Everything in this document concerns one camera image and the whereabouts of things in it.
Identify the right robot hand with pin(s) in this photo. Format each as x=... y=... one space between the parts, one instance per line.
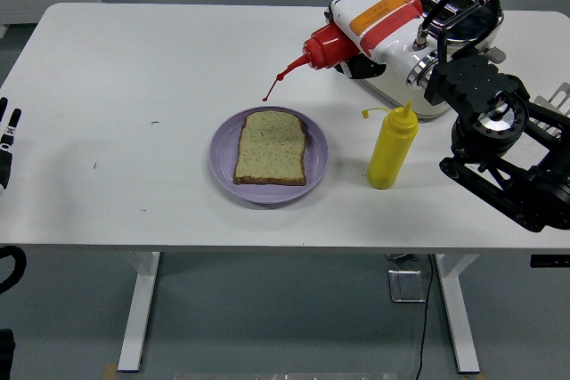
x=383 y=19

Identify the yellow squeeze bottle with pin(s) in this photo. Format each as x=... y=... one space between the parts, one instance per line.
x=389 y=153

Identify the white table leg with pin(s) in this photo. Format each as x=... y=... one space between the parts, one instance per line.
x=458 y=309
x=138 y=309

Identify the metal floor socket plate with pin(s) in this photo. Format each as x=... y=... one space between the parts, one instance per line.
x=406 y=285

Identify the slice of seeded bread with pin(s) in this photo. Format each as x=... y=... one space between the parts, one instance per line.
x=271 y=148

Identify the purple plate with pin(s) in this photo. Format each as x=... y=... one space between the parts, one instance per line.
x=222 y=153

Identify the red squeeze bottle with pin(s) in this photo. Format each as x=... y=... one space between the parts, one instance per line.
x=329 y=46

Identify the silver metal rack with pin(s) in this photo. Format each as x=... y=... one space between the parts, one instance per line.
x=562 y=95

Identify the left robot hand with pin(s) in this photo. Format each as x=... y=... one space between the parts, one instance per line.
x=5 y=153

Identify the black table control panel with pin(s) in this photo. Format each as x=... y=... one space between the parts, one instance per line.
x=550 y=260

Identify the cream and chrome toaster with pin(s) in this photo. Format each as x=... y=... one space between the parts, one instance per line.
x=401 y=95

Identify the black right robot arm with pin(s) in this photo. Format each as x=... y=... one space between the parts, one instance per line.
x=485 y=86

